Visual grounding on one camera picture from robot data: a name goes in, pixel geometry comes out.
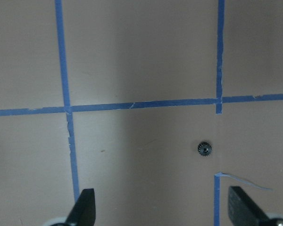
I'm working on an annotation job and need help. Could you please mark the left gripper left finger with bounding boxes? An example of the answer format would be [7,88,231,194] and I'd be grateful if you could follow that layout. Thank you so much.
[64,188,96,226]

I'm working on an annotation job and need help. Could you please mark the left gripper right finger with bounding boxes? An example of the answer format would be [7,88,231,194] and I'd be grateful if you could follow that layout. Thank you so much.
[228,186,270,226]

